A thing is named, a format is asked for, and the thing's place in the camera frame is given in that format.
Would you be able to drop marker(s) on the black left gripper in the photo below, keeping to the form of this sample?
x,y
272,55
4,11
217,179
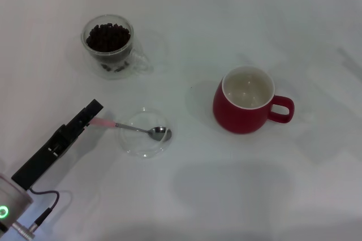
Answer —
x,y
42,159

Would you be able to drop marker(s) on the double-walled glass cup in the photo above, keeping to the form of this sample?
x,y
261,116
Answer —
x,y
113,65

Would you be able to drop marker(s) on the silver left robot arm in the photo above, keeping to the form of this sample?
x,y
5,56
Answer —
x,y
11,198

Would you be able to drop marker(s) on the coffee beans pile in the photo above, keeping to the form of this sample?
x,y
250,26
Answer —
x,y
108,38

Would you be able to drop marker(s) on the clear glass saucer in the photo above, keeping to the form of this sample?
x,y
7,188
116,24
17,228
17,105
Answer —
x,y
138,149

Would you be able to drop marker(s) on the red ceramic mug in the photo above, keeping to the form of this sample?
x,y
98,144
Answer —
x,y
237,119

